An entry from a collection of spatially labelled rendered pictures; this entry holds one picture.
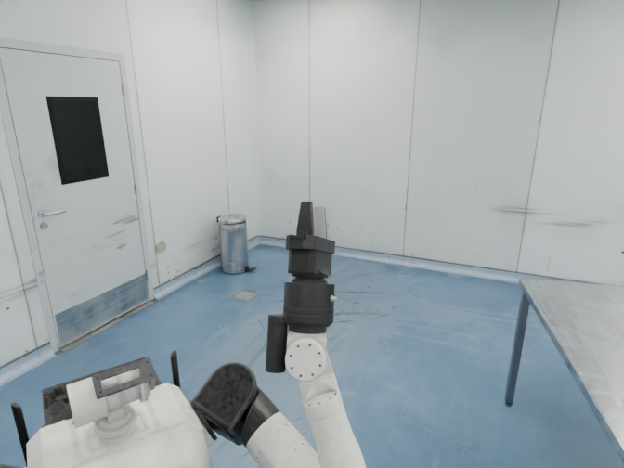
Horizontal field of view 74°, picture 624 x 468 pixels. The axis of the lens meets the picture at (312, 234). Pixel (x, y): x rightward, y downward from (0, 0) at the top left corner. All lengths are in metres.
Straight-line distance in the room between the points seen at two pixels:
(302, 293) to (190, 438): 0.31
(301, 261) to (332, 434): 0.28
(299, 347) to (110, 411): 0.32
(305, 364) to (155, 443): 0.28
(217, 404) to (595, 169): 4.16
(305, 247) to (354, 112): 4.11
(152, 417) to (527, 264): 4.28
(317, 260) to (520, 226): 4.03
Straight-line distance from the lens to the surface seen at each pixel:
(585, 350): 1.99
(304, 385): 0.78
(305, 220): 0.71
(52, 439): 0.86
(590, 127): 4.54
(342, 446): 0.75
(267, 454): 0.84
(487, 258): 4.74
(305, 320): 0.69
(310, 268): 0.68
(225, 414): 0.84
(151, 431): 0.81
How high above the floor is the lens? 1.73
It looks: 17 degrees down
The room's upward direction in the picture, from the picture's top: straight up
